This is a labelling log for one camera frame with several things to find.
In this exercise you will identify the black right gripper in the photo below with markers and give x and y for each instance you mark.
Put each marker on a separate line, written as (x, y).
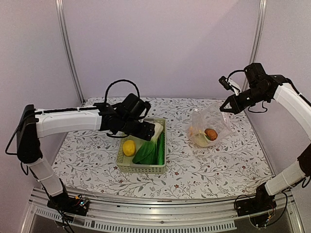
(232, 98)

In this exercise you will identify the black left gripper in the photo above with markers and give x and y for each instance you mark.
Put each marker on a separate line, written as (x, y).
(146, 133)

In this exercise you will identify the yellow lemon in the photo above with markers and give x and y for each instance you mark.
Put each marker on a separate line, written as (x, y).
(129, 148)
(200, 139)

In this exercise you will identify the clear zip top bag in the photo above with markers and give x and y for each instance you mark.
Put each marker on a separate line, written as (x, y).
(209, 126)

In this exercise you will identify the brown potato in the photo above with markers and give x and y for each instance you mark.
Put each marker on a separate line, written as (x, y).
(211, 134)

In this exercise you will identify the green white bok choy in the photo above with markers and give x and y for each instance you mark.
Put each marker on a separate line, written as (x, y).
(147, 153)

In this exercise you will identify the yellow orange mango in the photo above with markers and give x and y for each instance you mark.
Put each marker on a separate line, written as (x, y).
(192, 131)

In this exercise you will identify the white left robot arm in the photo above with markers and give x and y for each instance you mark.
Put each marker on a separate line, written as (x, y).
(36, 124)

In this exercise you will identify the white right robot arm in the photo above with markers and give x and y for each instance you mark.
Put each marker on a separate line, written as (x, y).
(264, 87)

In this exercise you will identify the dark green cucumber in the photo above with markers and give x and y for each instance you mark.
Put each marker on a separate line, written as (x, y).
(161, 149)

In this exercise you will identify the pale green perforated basket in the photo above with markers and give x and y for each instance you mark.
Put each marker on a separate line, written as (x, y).
(125, 163)

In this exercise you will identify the floral tablecloth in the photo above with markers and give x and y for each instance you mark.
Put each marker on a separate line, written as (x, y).
(237, 165)

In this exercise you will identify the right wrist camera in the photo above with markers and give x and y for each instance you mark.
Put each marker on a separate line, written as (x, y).
(229, 84)

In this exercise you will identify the aluminium front rail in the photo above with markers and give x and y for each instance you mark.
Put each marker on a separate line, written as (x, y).
(120, 214)

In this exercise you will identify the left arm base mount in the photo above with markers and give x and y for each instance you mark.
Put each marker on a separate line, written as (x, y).
(73, 205)

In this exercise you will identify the right aluminium corner post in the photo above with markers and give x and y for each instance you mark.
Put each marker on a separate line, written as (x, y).
(258, 30)

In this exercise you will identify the aluminium corner post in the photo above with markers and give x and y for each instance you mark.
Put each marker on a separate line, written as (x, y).
(65, 37)
(258, 30)

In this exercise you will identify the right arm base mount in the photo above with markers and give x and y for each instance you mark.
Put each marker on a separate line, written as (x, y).
(261, 202)

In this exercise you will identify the left aluminium corner post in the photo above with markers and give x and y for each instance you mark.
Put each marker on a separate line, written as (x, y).
(65, 37)

